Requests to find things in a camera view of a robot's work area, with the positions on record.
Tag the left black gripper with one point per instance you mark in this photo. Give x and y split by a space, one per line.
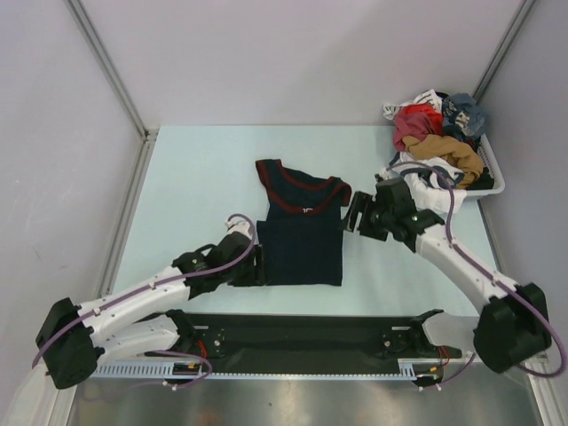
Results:
256 275

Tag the tan brown garment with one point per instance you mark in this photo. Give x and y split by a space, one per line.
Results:
456 153

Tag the aluminium frame post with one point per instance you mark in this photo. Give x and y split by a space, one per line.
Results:
505 45
97 46

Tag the white slotted cable duct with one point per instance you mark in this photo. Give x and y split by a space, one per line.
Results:
177 369

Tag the right aluminium frame post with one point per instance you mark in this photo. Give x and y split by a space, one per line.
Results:
505 45

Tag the white printed garment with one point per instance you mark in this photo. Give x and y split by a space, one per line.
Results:
429 97

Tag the white plastic laundry basket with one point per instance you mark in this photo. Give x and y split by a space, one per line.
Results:
487 155

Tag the blue denim printed garment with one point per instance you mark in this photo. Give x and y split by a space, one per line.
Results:
463 118

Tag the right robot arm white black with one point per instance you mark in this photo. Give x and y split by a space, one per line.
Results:
513 321

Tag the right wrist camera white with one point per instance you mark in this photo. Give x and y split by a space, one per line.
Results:
383 175

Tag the left aluminium frame post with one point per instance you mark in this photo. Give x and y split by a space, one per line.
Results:
97 46

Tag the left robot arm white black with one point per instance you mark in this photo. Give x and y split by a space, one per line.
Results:
76 339

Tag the red pink garment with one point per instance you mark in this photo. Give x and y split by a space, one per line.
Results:
416 121

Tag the white tank top navy trim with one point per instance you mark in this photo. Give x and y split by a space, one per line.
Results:
426 178

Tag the navy tank top red trim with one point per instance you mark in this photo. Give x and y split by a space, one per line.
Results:
301 236

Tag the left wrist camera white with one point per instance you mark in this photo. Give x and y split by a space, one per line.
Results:
239 226

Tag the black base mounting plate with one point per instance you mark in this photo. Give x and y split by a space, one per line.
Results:
314 341

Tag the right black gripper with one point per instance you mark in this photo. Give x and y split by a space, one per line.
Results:
358 204

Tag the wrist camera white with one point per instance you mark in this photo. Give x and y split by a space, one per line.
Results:
239 226
383 175

